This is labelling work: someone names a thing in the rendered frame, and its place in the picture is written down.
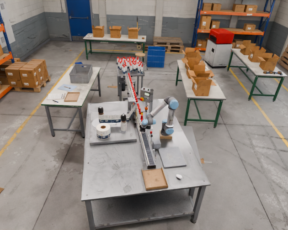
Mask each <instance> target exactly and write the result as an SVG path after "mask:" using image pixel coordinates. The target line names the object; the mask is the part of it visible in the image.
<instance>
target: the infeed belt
mask: <svg viewBox="0 0 288 230"><path fill-rule="evenodd" d="M141 134H142V133H141ZM142 138H143V141H144V146H145V149H146V153H147V157H148V161H149V165H148V166H155V163H154V160H153V157H152V154H151V150H150V147H149V143H148V139H147V136H146V133H144V134H142Z"/></svg>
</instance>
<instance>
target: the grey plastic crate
mask: <svg viewBox="0 0 288 230"><path fill-rule="evenodd" d="M82 66H86V67H82ZM92 74H93V70H92V64H75V65H74V66H73V68H72V70H71V71H70V73H69V76H70V82H71V83H72V84H88V83H89V81H90V79H91V77H92Z"/></svg>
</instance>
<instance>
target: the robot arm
mask: <svg viewBox="0 0 288 230"><path fill-rule="evenodd" d="M167 105H168V109H169V112H168V118H167V119H164V120H163V121H162V129H161V131H160V133H161V135H163V136H169V135H170V134H172V133H173V132H174V129H173V126H174V125H173V120H174V114H175V110H176V109H177V107H178V105H179V104H178V101H177V100H176V99H175V97H173V96H168V97H166V98H165V99H164V100H163V102H162V103H161V104H159V105H158V106H157V107H156V108H155V109H154V110H153V111H152V112H151V113H148V114H147V115H146V117H147V119H143V120H142V124H141V125H140V126H139V128H140V132H145V129H151V128H150V126H148V125H154V124H156V120H155V119H153V117H154V116H155V115H157V114H158V113H159V112H160V111H161V110H162V109H163V108H164V107H165V106H167Z"/></svg>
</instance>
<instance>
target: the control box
mask: <svg viewBox="0 0 288 230"><path fill-rule="evenodd" d="M144 88H145V87H143V88H142V89H141V90H140V98H141V99H143V100H142V101H144V102H147V103H150V99H145V98H144V96H146V95H144V92H148V93H150V89H149V88H145V90H143V89H144ZM148 89H149V91H148ZM147 97H149V98H150V94H149V96H147Z"/></svg>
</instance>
